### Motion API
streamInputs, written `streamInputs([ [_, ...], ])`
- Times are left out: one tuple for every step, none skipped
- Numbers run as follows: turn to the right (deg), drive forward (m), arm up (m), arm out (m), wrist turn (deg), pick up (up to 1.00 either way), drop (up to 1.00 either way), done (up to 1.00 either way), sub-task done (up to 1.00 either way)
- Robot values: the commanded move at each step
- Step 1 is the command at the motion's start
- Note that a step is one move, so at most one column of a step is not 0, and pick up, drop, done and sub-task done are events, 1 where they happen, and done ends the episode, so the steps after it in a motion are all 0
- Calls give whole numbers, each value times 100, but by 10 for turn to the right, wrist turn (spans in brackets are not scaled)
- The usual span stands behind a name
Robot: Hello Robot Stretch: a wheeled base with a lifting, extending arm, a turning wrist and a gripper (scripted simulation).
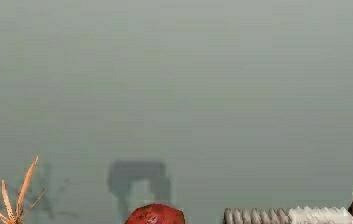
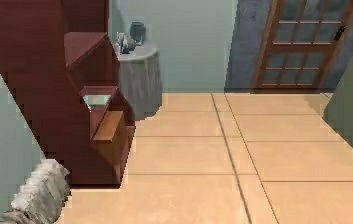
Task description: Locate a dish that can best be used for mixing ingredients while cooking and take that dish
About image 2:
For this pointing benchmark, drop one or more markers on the round table with grey cloth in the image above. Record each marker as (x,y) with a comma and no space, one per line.
(140,83)

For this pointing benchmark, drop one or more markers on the brown cardboard box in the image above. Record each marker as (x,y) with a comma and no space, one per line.
(112,133)

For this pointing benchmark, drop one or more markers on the pale green book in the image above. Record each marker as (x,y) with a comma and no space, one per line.
(96,99)

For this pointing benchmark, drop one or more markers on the white and black figurine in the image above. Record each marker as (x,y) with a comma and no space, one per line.
(124,43)

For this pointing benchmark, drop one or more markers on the dark grey vase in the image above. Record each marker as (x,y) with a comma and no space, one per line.
(137,32)

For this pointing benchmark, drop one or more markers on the dark red wooden shelf unit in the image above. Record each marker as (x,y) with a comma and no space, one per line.
(47,83)

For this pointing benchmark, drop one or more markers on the brown wooden glazed door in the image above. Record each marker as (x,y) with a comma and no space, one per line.
(300,50)

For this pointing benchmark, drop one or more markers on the grey white fluffy cloth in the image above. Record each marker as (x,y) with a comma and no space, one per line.
(39,195)

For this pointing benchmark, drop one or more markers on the olive green cupboard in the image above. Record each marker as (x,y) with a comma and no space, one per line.
(350,100)

